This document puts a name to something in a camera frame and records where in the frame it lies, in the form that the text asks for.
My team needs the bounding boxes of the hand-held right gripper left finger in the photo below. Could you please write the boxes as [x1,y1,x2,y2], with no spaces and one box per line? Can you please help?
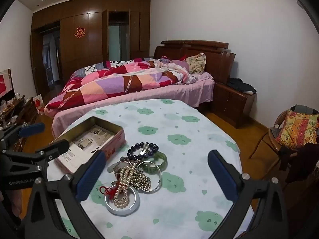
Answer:
[19,150,107,239]

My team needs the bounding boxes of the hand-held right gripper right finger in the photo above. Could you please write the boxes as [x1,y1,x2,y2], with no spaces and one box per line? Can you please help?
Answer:
[208,149,303,239]

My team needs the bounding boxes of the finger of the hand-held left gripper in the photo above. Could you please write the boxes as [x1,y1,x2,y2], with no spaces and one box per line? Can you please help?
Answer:
[3,139,70,166]
[0,122,46,145]

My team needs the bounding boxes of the red knot charm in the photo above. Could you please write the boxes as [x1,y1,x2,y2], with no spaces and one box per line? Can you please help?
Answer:
[99,185,117,196]

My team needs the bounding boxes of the silver wristwatch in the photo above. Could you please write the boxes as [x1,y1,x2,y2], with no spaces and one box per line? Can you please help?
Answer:
[108,142,150,173]

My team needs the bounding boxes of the white pearl necklace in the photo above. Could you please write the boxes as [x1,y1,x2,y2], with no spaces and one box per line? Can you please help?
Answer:
[113,164,135,208]

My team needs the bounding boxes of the grey-green bead bracelet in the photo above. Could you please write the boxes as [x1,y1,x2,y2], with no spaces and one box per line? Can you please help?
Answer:
[117,155,132,166]

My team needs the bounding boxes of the white jade bangle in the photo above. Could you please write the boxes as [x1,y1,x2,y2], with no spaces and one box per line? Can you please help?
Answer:
[104,185,140,216]

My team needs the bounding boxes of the pink tin box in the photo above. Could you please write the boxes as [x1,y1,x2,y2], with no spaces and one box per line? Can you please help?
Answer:
[49,116,126,175]

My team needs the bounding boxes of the dark purple bead bracelet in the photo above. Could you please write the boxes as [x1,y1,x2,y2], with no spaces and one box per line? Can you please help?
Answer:
[127,142,159,162]

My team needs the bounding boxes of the golden bead necklace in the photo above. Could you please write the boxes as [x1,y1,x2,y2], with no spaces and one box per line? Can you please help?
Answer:
[128,166,152,191]

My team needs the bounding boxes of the green jade bracelet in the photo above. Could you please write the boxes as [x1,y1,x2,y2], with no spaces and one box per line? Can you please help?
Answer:
[140,151,168,173]

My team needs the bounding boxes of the thin silver bangle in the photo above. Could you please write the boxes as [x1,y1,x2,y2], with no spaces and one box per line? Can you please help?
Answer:
[136,161,162,193]

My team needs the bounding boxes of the wooden cabinet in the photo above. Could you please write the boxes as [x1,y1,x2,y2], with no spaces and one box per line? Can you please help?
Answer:
[0,96,38,152]

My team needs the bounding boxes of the white shopping bag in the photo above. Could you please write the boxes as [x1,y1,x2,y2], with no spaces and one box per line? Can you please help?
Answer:
[33,94,45,115]

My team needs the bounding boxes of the television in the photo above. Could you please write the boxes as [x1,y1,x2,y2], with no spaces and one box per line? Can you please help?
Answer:
[0,68,14,99]

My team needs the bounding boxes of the wicker chair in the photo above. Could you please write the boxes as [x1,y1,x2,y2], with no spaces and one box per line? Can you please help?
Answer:
[249,105,319,180]

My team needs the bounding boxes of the wooden nightstand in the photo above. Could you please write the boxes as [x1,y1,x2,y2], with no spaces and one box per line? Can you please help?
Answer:
[213,81,257,129]

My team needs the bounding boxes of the green cloud print tablecloth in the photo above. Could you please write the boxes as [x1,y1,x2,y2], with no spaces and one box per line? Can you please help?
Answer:
[46,99,255,239]

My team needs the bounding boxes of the dark garment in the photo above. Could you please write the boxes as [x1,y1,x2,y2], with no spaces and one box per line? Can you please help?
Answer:
[278,142,319,183]

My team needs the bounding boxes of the colourful patterned cushion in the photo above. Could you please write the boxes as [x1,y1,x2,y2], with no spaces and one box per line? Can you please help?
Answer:
[275,110,319,151]

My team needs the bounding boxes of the dark folded clothes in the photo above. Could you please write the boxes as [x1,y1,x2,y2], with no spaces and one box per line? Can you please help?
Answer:
[227,78,257,95]

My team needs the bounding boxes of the wooden wardrobe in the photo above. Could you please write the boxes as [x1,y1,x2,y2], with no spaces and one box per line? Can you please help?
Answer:
[30,0,152,95]

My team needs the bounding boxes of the bed with pink sheet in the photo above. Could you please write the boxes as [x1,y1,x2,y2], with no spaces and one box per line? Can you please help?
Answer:
[51,73,216,140]

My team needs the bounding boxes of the red paper decoration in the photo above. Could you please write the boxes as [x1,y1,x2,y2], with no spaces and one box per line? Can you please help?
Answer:
[74,26,86,39]

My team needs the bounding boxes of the wooden headboard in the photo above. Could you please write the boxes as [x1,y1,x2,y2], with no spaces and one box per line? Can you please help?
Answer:
[153,40,237,85]

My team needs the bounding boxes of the floral pillow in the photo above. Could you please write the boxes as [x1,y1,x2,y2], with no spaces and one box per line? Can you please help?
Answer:
[185,52,207,74]

